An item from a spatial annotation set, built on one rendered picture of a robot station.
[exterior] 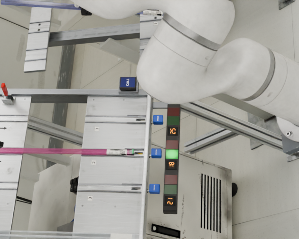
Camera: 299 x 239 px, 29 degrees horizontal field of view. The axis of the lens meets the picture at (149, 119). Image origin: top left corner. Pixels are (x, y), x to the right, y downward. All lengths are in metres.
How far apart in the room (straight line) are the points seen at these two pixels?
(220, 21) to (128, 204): 0.78
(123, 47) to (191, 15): 0.95
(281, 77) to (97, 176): 0.74
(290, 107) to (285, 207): 1.07
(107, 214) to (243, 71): 0.72
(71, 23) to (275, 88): 1.83
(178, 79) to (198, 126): 1.71
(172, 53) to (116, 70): 2.57
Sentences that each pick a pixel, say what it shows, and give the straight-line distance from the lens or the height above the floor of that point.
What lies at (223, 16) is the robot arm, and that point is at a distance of 1.06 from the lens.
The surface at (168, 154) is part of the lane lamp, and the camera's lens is 1.74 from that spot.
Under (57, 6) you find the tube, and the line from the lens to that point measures 1.82.
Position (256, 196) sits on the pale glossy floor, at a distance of 2.38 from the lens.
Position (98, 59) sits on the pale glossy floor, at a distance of 3.89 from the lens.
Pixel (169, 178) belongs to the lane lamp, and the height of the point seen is 0.66.
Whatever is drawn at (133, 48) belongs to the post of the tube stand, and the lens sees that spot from 2.00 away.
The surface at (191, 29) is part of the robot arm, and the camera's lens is 1.05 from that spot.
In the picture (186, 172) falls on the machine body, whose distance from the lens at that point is 2.25.
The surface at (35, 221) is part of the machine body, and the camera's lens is 2.51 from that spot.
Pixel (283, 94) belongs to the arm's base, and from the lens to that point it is 1.20.
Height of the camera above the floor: 1.66
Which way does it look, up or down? 32 degrees down
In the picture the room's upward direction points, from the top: 69 degrees counter-clockwise
